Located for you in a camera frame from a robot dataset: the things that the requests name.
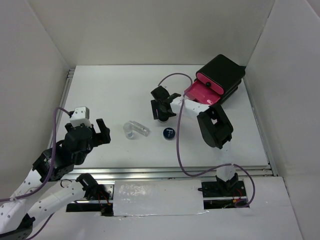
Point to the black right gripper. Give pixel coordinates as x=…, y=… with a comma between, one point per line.
x=155, y=105

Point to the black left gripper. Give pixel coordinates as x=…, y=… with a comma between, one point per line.
x=102, y=137

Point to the black round compact jar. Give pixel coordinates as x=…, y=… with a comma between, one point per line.
x=163, y=121

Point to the navy round jar letter F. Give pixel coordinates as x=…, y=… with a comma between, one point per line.
x=169, y=133

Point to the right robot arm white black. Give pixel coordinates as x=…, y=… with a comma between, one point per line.
x=215, y=128

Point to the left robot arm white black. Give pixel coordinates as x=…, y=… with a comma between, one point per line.
x=25, y=209

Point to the small clear upright bottle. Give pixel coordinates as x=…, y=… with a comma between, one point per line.
x=128, y=131

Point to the clear lying bottle with barcode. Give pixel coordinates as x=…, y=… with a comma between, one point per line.
x=139, y=128

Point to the black drawer cabinet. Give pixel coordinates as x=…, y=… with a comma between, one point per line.
x=225, y=73

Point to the white cover panel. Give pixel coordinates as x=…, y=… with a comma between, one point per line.
x=157, y=198

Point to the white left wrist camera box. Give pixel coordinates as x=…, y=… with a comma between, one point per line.
x=81, y=115

